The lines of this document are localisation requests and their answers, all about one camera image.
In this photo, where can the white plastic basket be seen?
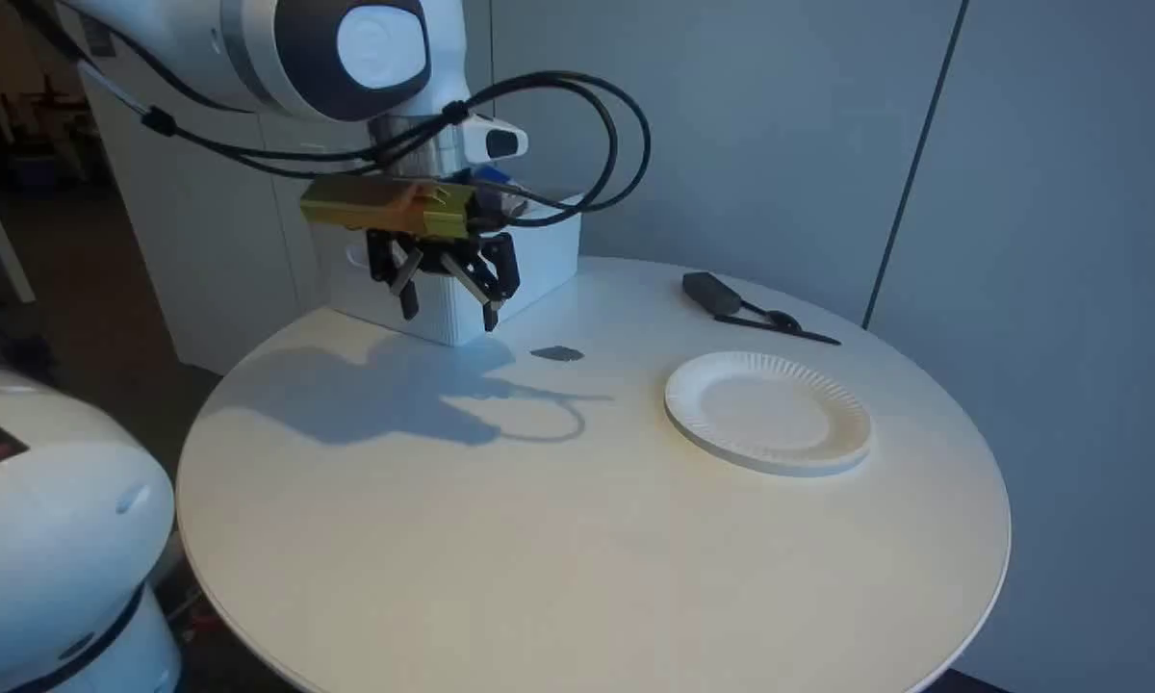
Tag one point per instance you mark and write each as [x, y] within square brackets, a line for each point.
[447, 289]

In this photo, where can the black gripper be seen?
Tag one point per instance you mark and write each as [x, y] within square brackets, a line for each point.
[481, 263]

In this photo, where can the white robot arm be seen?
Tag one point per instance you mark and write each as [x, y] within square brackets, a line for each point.
[343, 62]

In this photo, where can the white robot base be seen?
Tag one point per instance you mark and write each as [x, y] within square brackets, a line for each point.
[82, 525]

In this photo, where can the black tool on table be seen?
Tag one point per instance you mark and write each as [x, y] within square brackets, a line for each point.
[723, 302]

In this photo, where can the round white table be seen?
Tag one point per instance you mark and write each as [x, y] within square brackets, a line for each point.
[380, 515]

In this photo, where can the white paper plate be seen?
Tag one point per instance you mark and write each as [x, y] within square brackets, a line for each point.
[767, 415]

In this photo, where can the gold wrist camera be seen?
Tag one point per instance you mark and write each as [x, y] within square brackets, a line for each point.
[421, 210]

